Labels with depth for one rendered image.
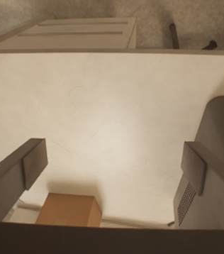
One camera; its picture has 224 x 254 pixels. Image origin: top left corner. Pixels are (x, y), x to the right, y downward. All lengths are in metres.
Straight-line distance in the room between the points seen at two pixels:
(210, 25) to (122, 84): 0.99
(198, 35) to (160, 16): 0.26
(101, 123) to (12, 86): 0.25
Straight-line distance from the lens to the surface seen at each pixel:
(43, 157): 0.17
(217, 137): 0.38
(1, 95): 0.58
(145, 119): 0.47
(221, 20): 1.36
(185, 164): 0.17
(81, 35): 0.78
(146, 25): 1.30
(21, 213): 1.17
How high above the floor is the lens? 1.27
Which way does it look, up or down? 48 degrees down
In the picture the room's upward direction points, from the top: 166 degrees counter-clockwise
